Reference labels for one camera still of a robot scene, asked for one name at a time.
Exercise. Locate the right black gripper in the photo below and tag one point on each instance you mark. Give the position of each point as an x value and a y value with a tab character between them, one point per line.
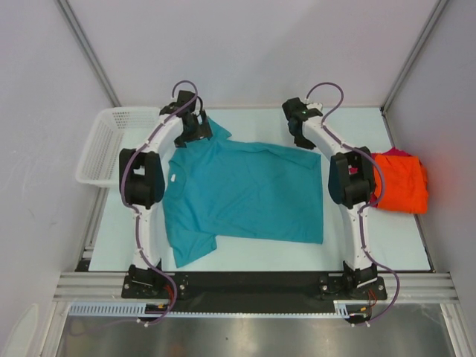
304	144

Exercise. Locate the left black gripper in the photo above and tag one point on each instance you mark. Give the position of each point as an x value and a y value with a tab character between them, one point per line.
202	130

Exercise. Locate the teal t shirt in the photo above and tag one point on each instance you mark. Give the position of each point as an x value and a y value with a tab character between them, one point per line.
222	187

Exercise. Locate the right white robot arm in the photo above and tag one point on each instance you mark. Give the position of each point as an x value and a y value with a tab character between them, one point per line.
351	183

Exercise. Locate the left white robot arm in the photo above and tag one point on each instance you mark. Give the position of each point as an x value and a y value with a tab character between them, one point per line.
142	181

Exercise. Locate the white plastic basket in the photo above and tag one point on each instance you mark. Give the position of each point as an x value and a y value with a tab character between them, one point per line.
113	130

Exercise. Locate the magenta folded t shirt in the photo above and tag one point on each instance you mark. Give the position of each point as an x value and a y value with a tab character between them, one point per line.
396	151

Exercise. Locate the orange folded t shirt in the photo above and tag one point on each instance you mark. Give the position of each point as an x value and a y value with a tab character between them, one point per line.
416	200

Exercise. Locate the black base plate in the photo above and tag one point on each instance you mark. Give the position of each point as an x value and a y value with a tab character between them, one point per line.
250	292

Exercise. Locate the white slotted cable duct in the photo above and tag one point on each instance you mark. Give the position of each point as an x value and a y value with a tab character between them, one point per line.
146	310

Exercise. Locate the aluminium frame rail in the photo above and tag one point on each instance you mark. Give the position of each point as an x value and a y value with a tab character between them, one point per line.
107	286

